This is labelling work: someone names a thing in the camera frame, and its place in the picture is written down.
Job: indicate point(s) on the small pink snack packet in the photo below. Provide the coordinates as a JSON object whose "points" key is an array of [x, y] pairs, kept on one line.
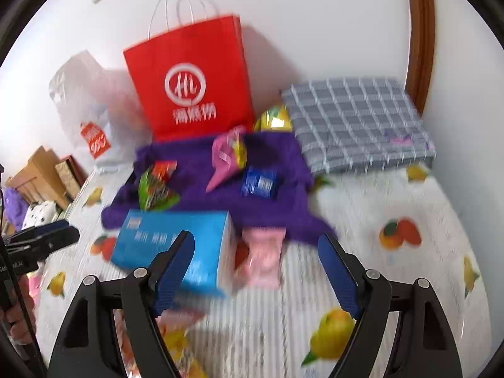
{"points": [[262, 260]]}

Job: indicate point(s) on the purple towel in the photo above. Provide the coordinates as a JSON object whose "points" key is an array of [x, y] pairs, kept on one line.
{"points": [[197, 201]]}

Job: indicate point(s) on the person's left hand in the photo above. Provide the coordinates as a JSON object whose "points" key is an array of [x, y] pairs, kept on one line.
{"points": [[23, 311]]}

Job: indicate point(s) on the blue snack packet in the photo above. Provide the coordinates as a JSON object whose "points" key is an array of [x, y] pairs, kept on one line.
{"points": [[260, 182]]}

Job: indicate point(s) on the fruit print table cover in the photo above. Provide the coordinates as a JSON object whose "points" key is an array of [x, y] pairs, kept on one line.
{"points": [[413, 212]]}

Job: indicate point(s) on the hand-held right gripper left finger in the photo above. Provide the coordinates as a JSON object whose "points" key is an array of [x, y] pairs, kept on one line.
{"points": [[173, 271]]}

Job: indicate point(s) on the white spotted cloth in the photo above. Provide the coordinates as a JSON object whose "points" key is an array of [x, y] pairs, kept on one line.
{"points": [[41, 214]]}

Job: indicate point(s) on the purple plush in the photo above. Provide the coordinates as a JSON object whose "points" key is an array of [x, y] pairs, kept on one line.
{"points": [[13, 208]]}

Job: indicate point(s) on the light wooden headboard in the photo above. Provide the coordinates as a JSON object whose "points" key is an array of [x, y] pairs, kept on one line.
{"points": [[35, 173]]}

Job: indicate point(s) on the brown wooden door frame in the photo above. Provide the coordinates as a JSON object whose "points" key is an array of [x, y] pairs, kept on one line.
{"points": [[421, 39]]}

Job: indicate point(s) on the yellow glossy snack packet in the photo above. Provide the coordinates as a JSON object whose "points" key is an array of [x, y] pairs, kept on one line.
{"points": [[273, 120]]}

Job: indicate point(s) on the patterned flat box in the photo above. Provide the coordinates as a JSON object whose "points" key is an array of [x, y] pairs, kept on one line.
{"points": [[69, 177]]}

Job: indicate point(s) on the pink and yellow snack packet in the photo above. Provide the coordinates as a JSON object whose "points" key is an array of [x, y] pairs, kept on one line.
{"points": [[224, 161]]}

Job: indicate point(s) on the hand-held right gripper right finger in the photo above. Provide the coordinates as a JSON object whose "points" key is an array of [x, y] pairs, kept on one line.
{"points": [[334, 271]]}

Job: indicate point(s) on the white plastic shopping bag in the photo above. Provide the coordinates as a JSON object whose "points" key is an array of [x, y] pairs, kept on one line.
{"points": [[86, 98]]}

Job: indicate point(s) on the grey checked folded cloth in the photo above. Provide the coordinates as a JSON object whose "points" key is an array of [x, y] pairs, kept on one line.
{"points": [[354, 126]]}

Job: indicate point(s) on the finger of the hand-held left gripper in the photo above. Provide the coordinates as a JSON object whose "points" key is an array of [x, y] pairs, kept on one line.
{"points": [[55, 242], [43, 229]]}

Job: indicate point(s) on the blue tissue pack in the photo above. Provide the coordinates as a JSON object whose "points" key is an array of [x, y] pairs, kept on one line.
{"points": [[157, 236]]}

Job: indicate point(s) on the red paper bag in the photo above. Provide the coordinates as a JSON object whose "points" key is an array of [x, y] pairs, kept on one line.
{"points": [[149, 71]]}

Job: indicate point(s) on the green snack packet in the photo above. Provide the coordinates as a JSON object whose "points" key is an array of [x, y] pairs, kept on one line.
{"points": [[155, 189]]}

